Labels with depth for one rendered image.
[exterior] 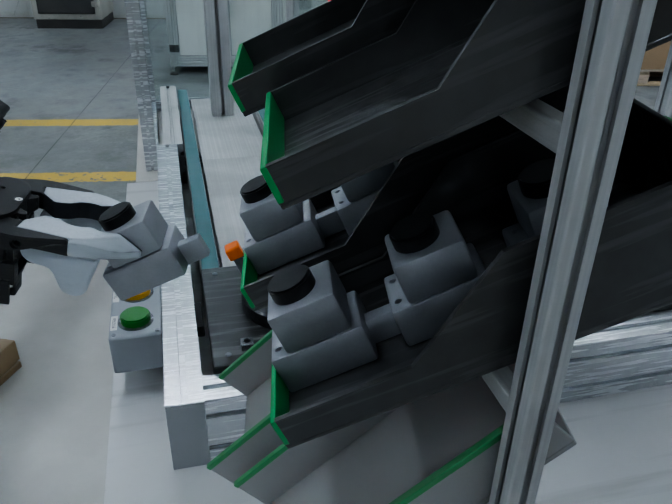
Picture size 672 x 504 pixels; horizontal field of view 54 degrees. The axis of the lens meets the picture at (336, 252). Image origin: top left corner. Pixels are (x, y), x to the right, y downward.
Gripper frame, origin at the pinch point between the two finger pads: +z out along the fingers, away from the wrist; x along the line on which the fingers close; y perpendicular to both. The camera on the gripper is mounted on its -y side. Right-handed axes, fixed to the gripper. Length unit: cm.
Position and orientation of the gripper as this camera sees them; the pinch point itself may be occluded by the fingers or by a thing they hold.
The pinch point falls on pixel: (132, 227)
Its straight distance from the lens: 57.9
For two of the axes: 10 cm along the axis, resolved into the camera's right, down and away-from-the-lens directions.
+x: 0.8, 4.9, -8.7
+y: -2.4, 8.5, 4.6
